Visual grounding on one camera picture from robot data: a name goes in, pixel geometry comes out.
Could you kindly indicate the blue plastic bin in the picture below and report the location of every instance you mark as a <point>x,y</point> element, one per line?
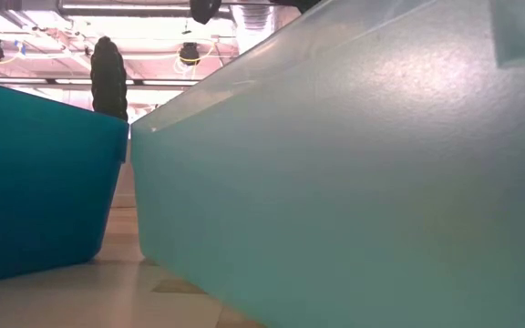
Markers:
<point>39,182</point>

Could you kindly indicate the silver ceiling air duct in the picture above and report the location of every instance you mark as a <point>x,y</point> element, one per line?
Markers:
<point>253,20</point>

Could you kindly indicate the long ceiling light fixture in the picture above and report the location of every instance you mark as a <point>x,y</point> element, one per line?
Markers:
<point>130,8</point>

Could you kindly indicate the light green translucent bin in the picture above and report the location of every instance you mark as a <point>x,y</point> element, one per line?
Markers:
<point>335,205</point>

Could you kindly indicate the tall green cactus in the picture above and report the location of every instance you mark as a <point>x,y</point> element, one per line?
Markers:
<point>109,77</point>

